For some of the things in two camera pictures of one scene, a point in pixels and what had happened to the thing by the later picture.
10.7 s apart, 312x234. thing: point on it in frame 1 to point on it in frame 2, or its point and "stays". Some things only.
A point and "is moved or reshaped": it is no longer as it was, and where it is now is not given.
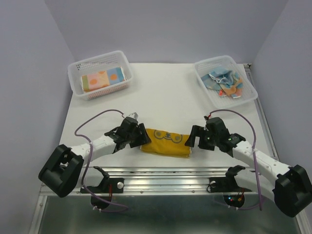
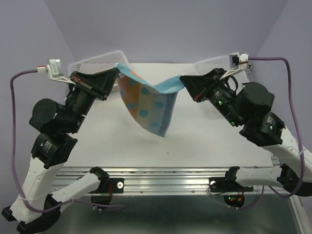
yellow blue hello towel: (167, 144) to (116, 87)
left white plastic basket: (85, 66) stays
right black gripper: (198, 131) to (200, 87)
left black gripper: (143, 138) to (98, 84)
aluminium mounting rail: (158, 180) stays
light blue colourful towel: (224, 80) is moved or reshaped
